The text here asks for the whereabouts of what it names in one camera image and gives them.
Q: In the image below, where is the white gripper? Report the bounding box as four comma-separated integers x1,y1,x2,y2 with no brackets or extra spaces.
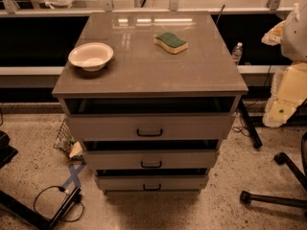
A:
262,62,307,127

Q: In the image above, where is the grey drawer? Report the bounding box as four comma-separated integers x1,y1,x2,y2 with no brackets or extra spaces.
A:
95,175,208,192
83,149,217,170
66,114,234,141

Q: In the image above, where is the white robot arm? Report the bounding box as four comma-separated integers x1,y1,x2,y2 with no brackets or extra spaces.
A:
262,0,307,127

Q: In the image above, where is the grey drawer cabinet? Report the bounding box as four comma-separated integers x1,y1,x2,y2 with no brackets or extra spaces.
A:
52,11,249,195

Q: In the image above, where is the black table leg right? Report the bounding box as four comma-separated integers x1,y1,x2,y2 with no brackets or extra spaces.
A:
238,100,262,150

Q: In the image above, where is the clear water bottle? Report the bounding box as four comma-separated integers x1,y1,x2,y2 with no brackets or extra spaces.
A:
231,42,243,65

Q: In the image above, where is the black office chair base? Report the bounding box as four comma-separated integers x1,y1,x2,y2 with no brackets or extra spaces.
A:
239,131,307,211

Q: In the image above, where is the green yellow sponge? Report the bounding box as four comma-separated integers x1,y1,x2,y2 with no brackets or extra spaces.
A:
154,33,188,55

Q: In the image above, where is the white bowl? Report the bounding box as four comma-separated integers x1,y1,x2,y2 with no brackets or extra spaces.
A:
68,42,113,72

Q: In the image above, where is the blue tape cross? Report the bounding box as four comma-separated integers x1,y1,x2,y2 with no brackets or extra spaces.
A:
62,162,86,189

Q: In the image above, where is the black stand foot left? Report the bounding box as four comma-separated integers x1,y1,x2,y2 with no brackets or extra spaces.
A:
0,187,81,230

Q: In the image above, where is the wire mesh basket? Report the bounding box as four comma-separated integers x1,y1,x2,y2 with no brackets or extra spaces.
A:
54,121,83,161

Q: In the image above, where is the black cable on floor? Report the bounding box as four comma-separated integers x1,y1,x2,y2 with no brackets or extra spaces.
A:
33,185,85,223

